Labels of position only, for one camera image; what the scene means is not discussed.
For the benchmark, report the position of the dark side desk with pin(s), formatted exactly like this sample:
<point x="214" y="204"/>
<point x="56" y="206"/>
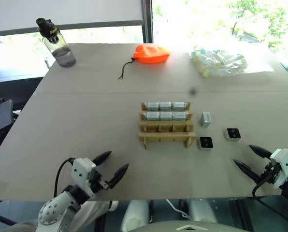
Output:
<point x="13" y="82"/>

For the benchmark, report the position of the white roller blind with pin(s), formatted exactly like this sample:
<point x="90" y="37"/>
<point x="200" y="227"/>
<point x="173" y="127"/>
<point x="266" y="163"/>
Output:
<point x="61" y="12"/>

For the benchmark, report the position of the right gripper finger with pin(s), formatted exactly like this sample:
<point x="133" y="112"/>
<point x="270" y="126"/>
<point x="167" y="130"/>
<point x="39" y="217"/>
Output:
<point x="248" y="169"/>
<point x="261" y="151"/>

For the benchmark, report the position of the grey chair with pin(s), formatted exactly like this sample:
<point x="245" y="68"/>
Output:
<point x="5" y="114"/>

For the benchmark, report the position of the clear water bottle black lid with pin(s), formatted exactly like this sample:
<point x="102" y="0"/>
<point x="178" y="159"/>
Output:
<point x="61" y="52"/>

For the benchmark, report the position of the white rounded robot leg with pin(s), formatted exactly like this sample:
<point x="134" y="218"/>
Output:
<point x="202" y="211"/>
<point x="134" y="215"/>

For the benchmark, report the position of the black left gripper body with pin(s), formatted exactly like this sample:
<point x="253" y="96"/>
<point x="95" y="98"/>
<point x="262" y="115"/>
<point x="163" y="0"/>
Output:
<point x="98" y="181"/>

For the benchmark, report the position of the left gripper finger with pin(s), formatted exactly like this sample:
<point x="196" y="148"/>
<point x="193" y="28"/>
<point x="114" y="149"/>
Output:
<point x="102" y="157"/>
<point x="118" y="174"/>

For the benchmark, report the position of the wooden rack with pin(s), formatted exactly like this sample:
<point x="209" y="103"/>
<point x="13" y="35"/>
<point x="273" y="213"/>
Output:
<point x="165" y="136"/>

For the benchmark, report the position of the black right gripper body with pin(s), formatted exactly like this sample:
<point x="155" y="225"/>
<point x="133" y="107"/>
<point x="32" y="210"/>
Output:
<point x="269" y="176"/>

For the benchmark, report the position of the clear plastic bag of tubes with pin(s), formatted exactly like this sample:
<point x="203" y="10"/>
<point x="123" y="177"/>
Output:
<point x="219" y="62"/>

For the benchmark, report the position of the grey rounded robot torso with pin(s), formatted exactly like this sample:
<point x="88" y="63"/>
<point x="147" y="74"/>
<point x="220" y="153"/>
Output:
<point x="158" y="227"/>

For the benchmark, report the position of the dark window frame post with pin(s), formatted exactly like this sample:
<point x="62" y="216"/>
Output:
<point x="147" y="21"/>

